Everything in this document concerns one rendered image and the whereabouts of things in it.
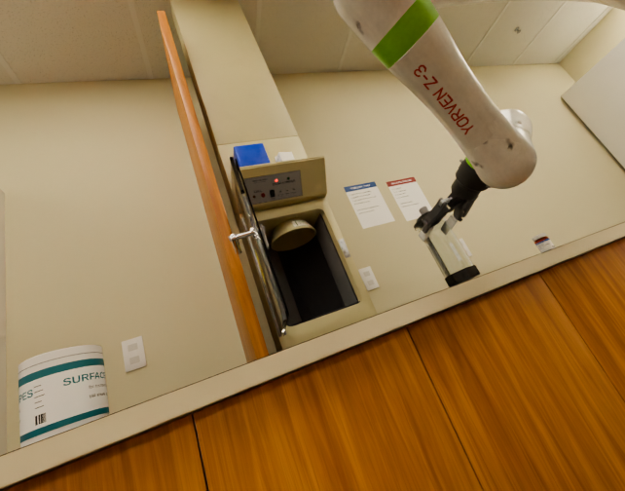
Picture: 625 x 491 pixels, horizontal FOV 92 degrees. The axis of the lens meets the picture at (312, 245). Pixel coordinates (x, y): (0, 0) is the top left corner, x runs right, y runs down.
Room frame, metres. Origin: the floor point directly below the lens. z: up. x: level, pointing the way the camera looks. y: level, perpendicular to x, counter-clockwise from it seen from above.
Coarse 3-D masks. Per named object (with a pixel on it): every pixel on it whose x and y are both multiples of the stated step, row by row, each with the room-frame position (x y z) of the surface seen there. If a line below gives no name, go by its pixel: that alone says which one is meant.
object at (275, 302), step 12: (240, 192) 0.56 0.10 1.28; (240, 204) 0.70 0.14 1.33; (252, 216) 0.56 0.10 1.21; (252, 228) 0.57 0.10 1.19; (252, 240) 0.70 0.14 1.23; (264, 252) 0.56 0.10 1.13; (264, 264) 0.57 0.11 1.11; (264, 276) 0.70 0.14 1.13; (276, 288) 0.56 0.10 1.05; (276, 300) 0.56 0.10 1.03; (276, 312) 0.67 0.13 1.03
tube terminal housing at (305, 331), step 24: (240, 144) 0.90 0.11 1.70; (264, 144) 0.93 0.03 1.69; (288, 144) 0.97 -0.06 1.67; (240, 216) 0.87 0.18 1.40; (264, 216) 0.90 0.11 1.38; (288, 216) 0.94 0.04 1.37; (312, 216) 1.02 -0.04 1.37; (336, 240) 0.98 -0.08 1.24; (360, 288) 0.98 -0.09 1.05; (336, 312) 0.94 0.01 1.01; (360, 312) 0.97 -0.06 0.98; (288, 336) 0.88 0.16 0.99; (312, 336) 0.91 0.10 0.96
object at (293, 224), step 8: (280, 224) 0.96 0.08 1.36; (288, 224) 0.95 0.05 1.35; (296, 224) 0.96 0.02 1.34; (304, 224) 0.97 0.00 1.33; (280, 232) 0.95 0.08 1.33; (288, 232) 0.94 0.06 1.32; (296, 232) 1.09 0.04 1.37; (304, 232) 1.08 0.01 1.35; (312, 232) 1.05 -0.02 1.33; (272, 240) 0.99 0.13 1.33; (280, 240) 1.07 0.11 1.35; (288, 240) 1.09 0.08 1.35; (296, 240) 1.10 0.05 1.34; (304, 240) 1.10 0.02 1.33; (272, 248) 1.03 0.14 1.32; (280, 248) 1.08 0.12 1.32; (288, 248) 1.10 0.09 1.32
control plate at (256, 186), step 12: (252, 180) 0.81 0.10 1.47; (264, 180) 0.83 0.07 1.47; (288, 180) 0.87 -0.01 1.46; (300, 180) 0.89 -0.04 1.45; (252, 192) 0.83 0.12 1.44; (264, 192) 0.85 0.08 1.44; (276, 192) 0.87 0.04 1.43; (288, 192) 0.89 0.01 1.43; (300, 192) 0.91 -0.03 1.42; (252, 204) 0.86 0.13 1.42
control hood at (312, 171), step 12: (240, 168) 0.77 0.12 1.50; (252, 168) 0.79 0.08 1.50; (264, 168) 0.81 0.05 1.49; (276, 168) 0.83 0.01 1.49; (288, 168) 0.84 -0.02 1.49; (300, 168) 0.86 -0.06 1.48; (312, 168) 0.88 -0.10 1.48; (324, 168) 0.90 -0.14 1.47; (312, 180) 0.91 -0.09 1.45; (324, 180) 0.93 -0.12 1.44; (312, 192) 0.94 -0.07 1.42; (324, 192) 0.96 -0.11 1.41; (264, 204) 0.88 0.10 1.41; (276, 204) 0.90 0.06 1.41; (288, 204) 0.93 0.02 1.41
